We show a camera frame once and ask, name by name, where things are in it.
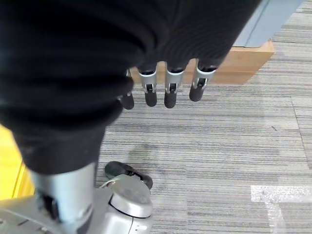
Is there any clear floor tape marking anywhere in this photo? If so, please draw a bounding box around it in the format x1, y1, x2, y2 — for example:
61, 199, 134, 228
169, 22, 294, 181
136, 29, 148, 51
250, 185, 312, 234

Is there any silver robot leg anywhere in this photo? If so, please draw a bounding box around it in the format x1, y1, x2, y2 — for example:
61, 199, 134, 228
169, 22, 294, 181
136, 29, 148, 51
0, 173, 154, 234

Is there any grey-blue panel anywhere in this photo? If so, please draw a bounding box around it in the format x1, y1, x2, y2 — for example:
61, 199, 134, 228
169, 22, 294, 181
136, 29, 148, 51
233, 0, 306, 48

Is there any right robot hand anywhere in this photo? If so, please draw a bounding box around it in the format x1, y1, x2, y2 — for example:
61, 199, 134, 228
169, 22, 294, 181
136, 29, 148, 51
0, 0, 262, 226

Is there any brown cardboard box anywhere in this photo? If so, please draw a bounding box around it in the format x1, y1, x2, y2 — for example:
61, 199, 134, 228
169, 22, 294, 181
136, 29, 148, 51
128, 39, 275, 85

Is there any dark robot foot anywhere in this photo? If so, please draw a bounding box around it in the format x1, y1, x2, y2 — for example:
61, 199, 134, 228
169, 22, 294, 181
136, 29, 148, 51
104, 161, 154, 190

